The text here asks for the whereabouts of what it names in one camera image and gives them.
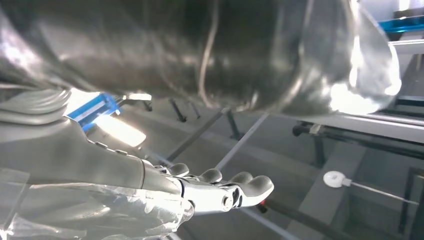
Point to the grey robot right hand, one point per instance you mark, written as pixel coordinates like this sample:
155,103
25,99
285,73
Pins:
82,165

